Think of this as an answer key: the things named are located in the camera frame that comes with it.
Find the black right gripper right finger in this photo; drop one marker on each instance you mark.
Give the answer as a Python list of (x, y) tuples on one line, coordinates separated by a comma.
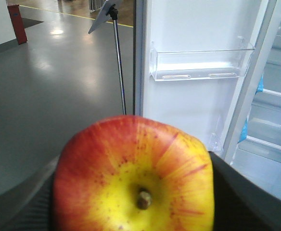
[(240, 205)]

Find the red yellow apple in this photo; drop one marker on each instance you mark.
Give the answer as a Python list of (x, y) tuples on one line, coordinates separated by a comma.
[(129, 173)]

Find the dark grey fridge door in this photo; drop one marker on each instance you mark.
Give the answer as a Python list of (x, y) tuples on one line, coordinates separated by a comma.
[(213, 110)]

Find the clear door shelf bin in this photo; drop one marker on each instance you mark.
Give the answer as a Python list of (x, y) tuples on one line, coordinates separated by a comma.
[(200, 65)]

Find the dark grey fridge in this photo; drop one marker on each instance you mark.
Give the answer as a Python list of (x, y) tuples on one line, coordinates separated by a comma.
[(258, 157)]

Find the red pillar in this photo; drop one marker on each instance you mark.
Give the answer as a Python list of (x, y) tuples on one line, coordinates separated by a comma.
[(17, 23)]

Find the blue tape strip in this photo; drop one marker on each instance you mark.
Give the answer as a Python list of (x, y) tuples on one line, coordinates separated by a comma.
[(244, 132), (260, 86)]

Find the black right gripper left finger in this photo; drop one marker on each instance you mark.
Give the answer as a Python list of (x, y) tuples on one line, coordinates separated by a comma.
[(27, 206)]

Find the silver sign stand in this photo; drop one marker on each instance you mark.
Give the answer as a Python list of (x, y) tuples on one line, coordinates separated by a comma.
[(110, 11)]

